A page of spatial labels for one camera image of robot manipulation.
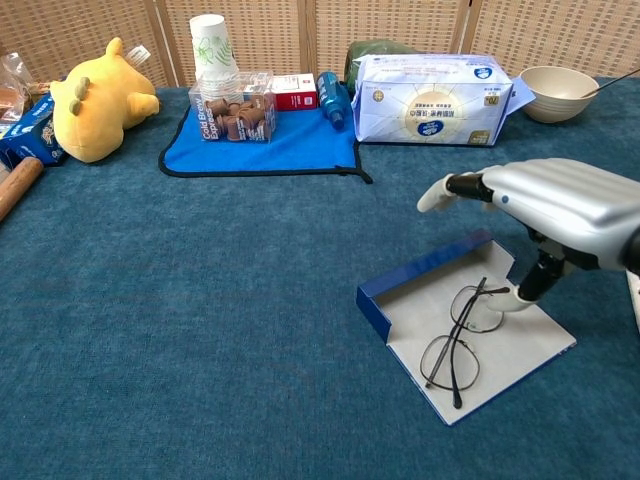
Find beige bowl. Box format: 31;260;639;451
519;66;601;124

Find dark blue snack box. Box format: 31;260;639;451
0;93;69;169

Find blue plastic bottle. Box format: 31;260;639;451
316;70;351;132

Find woven rattan folding screen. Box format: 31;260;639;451
0;0;640;89

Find yellow plush toy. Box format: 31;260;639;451
48;37;161;164

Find red and white carton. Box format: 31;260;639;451
268;73;320;112

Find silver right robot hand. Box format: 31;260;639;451
417;158;640;314

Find metal spoon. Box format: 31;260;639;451
574;67;640;100

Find clear bag of pastries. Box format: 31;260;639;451
0;52;37;126

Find wooden rolling pin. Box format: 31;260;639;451
0;156;46;223

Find clear bag with white cloth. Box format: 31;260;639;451
627;269;640;334

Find clear coffee capsule box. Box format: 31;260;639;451
188;72;278;145

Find stack of paper cups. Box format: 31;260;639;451
188;13;241;101

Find white blue tissue pack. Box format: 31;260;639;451
350;53;536;148

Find blue cardboard glasses box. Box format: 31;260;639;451
355;228;577;426

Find blue cloth black trim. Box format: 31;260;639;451
158;104;374;185

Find black-framed eyeglasses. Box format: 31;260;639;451
419;277;511;410

